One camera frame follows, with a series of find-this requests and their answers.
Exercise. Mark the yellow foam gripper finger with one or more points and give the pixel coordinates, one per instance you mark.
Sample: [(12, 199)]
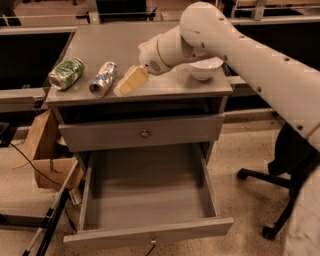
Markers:
[(133, 78)]

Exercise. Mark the silver blue redbull can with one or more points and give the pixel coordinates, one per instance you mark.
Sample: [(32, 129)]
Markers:
[(104, 79)]

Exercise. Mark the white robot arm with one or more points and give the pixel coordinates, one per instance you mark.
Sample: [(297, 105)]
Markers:
[(290, 87)]

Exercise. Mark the grey wooden drawer cabinet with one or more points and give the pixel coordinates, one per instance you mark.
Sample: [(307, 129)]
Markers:
[(117, 104)]

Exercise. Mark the brass upper drawer knob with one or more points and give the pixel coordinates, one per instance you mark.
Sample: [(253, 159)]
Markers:
[(145, 134)]

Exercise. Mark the green crushed soda can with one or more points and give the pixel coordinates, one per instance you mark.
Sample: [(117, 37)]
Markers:
[(66, 73)]

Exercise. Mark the upper grey drawer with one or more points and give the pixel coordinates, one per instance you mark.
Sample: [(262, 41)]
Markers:
[(126, 133)]

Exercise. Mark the open grey lower drawer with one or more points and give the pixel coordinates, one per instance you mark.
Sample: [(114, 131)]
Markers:
[(133, 194)]

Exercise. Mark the white ceramic bowl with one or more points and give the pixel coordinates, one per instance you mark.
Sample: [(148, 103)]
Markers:
[(205, 69)]

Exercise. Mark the brown cardboard box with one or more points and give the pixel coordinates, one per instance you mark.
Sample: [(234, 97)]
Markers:
[(51, 160)]

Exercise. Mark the black office chair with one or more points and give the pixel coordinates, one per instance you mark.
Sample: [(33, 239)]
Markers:
[(294, 160)]

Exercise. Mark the left grey desk frame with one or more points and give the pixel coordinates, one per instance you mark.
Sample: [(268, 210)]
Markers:
[(27, 55)]

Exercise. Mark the grey desk frame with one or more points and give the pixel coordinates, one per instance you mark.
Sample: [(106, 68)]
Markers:
[(27, 55), (300, 41)]

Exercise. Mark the right grey desk frame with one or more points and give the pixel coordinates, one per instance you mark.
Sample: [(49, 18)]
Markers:
[(300, 41)]

